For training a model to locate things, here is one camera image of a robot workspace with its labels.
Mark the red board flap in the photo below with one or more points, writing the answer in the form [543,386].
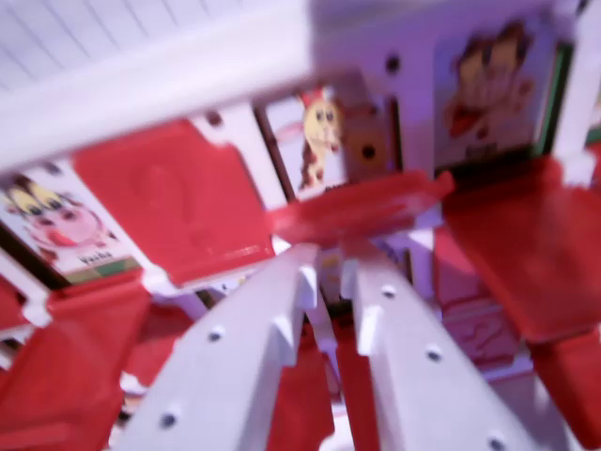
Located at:
[361,206]
[70,366]
[526,253]
[174,202]

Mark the yellow animal picture card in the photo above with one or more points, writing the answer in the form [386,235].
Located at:
[324,136]

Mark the brown figure picture card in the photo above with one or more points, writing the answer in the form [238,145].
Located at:
[493,94]

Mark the cow picture card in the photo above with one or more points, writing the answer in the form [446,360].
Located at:
[70,225]

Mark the red and white game board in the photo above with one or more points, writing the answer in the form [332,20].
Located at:
[155,61]

